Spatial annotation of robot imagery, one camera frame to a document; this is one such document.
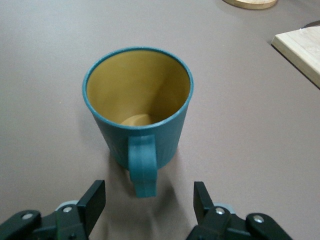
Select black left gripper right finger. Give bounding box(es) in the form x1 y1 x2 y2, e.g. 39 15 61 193
186 181 293 240

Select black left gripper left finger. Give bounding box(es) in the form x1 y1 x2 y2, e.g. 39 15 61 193
0 179 106 240

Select teal cup with yellow inside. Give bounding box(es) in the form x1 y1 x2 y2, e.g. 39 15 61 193
82 45 195 199

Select wooden mug tree rack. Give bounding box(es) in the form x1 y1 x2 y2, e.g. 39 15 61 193
221 0 278 10

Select brown table mat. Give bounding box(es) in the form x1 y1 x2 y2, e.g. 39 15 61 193
0 0 320 240

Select wooden cutting board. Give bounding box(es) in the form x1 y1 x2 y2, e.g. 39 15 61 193
271 21 320 90

